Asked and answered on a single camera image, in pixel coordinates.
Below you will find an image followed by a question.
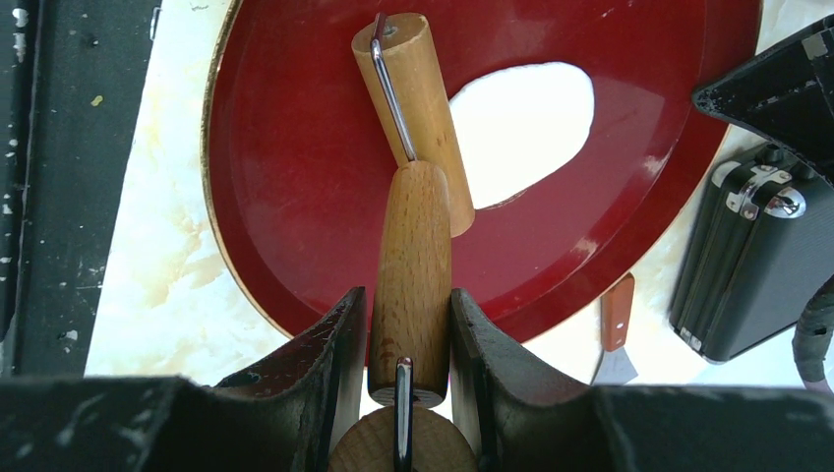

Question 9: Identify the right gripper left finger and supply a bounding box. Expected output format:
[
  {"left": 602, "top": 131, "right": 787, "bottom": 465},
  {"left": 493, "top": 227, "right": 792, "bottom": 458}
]
[{"left": 1, "top": 287, "right": 366, "bottom": 471}]

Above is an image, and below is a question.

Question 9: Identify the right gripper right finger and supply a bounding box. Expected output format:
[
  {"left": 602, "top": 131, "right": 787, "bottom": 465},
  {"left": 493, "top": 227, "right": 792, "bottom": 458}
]
[{"left": 449, "top": 288, "right": 833, "bottom": 471}]

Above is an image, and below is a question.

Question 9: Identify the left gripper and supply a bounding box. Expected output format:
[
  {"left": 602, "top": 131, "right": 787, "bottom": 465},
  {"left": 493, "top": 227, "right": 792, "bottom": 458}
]
[{"left": 691, "top": 16, "right": 833, "bottom": 185}]

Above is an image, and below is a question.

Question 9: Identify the wooden double-ended roller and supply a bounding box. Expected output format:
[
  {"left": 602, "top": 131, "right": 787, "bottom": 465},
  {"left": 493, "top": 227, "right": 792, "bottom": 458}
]
[{"left": 330, "top": 13, "right": 477, "bottom": 471}]

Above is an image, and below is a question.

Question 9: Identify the round red tray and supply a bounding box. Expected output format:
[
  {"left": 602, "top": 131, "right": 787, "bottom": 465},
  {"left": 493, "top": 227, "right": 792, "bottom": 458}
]
[{"left": 202, "top": 1, "right": 763, "bottom": 341}]

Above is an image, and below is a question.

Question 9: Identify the white dough ball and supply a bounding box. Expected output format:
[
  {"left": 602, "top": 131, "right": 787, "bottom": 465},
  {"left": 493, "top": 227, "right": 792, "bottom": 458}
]
[{"left": 449, "top": 62, "right": 595, "bottom": 209}]

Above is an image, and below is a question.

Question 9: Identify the black case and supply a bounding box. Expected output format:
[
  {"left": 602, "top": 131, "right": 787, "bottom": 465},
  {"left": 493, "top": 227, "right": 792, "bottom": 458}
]
[{"left": 670, "top": 144, "right": 833, "bottom": 364}]

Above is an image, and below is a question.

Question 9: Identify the metal scraper wooden handle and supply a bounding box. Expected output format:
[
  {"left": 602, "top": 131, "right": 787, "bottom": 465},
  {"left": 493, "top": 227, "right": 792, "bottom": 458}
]
[{"left": 591, "top": 273, "right": 637, "bottom": 385}]

